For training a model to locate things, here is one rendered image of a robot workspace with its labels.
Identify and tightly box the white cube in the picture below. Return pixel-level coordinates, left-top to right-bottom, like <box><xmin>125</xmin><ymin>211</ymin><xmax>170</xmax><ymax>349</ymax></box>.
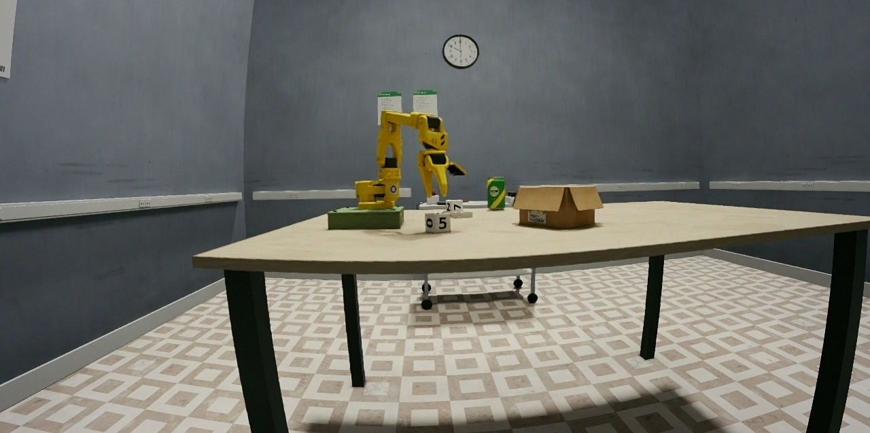
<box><xmin>446</xmin><ymin>200</ymin><xmax>463</xmax><ymax>213</ymax></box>
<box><xmin>425</xmin><ymin>212</ymin><xmax>451</xmax><ymax>233</ymax></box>

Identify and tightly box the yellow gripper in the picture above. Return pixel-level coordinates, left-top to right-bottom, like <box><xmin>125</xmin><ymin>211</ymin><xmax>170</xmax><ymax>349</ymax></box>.
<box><xmin>417</xmin><ymin>149</ymin><xmax>467</xmax><ymax>198</ymax></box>

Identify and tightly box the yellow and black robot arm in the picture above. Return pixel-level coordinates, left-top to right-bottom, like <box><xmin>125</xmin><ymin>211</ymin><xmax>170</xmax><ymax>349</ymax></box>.
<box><xmin>357</xmin><ymin>110</ymin><xmax>448</xmax><ymax>210</ymax></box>

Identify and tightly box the green and yellow drink can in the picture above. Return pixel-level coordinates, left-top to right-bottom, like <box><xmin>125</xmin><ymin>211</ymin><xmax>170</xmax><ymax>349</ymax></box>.
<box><xmin>487</xmin><ymin>177</ymin><xmax>505</xmax><ymax>211</ymax></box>

